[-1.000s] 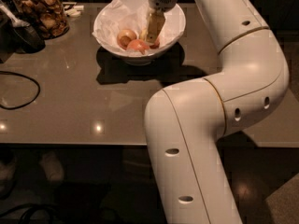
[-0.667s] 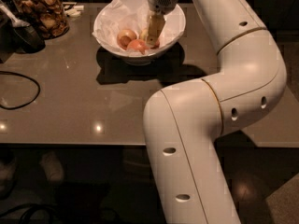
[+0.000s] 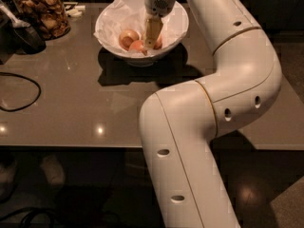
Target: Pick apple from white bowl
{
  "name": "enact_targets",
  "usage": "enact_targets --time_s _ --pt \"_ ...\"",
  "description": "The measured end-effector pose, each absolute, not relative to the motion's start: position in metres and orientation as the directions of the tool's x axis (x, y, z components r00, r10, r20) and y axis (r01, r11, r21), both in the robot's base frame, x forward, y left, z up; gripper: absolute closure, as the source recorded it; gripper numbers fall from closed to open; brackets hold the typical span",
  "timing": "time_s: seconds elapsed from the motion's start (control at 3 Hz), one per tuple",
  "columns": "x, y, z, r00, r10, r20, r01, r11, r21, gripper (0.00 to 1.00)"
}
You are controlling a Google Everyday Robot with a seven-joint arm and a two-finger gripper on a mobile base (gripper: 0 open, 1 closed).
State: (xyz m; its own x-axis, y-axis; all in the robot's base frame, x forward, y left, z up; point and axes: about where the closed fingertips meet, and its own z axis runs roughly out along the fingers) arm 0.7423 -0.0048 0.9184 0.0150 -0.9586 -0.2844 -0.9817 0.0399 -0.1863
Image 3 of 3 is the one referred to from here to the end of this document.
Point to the white ceramic bowl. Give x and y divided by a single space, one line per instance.
139 60

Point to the right red-yellow apple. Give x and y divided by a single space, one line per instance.
158 44

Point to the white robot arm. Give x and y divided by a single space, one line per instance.
178 123

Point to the dark appliance at left edge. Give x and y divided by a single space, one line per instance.
7 44

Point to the white shoe right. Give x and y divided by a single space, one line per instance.
53 170

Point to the white spoon handle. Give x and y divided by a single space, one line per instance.
16 23

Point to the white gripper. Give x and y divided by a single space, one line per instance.
157 4

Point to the front red apple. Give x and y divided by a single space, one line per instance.
138 47

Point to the white paper bowl liner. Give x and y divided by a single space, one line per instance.
114 22

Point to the red-yellow apple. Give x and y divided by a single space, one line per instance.
127 37
158 44

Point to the white shoe left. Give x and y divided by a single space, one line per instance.
7 176

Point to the white shoe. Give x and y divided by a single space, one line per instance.
7 176
53 170

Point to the small white items behind jar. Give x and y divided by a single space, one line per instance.
74 10

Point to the glass jar of dried chips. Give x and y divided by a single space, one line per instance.
48 16

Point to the black round scoop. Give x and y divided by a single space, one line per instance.
29 40

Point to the left red-yellow apple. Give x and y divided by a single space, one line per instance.
127 37

